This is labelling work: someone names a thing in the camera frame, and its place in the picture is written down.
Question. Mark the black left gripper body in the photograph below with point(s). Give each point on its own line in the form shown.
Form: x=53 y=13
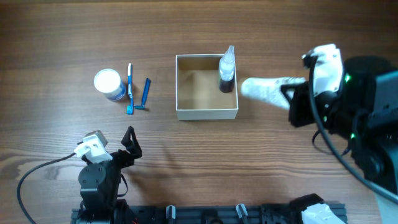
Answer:
x=120 y=160

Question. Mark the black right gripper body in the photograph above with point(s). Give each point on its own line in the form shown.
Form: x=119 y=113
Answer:
x=301 y=112

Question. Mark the white cream tube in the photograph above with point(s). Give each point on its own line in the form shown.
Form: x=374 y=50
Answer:
x=268 y=89

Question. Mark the dark blue spray bottle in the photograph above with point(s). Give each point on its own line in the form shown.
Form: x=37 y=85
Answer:
x=227 y=70

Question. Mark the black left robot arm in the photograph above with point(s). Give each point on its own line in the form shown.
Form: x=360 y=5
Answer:
x=101 y=177

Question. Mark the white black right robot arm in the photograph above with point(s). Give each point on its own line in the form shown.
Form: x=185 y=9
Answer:
x=358 y=122

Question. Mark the blue white toothbrush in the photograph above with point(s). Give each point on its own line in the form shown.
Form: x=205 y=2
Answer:
x=130 y=106

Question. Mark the blue disposable razor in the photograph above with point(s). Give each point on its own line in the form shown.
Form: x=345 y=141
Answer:
x=142 y=106

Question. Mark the white open cardboard box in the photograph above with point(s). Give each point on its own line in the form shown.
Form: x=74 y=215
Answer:
x=197 y=93

